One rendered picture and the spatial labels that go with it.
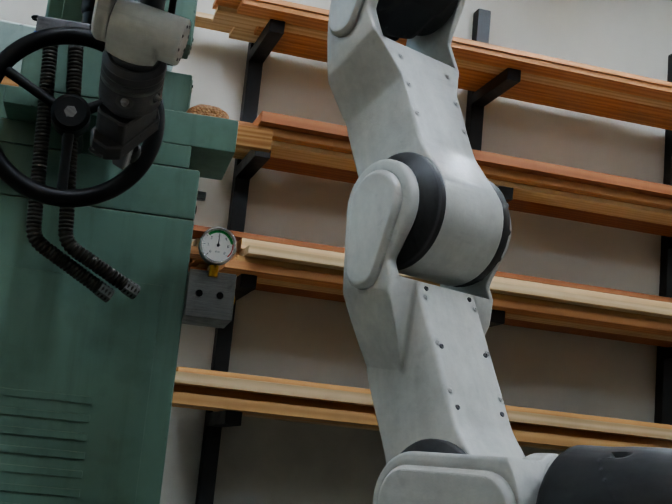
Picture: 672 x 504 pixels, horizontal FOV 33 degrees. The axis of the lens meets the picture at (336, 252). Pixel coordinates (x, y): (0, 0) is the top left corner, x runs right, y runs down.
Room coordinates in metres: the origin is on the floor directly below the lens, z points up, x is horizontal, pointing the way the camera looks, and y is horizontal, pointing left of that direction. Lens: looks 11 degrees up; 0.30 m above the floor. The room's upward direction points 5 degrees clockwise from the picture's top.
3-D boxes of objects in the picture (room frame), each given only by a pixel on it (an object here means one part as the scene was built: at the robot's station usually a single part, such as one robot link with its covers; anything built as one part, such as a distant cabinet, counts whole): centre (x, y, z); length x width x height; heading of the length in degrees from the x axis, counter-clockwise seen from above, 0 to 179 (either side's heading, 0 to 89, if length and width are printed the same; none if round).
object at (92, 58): (1.82, 0.48, 0.91); 0.15 x 0.14 x 0.09; 101
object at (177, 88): (2.23, 0.38, 1.02); 0.09 x 0.07 x 0.12; 101
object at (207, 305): (1.93, 0.21, 0.58); 0.12 x 0.08 x 0.08; 11
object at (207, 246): (1.86, 0.20, 0.65); 0.06 x 0.04 x 0.08; 101
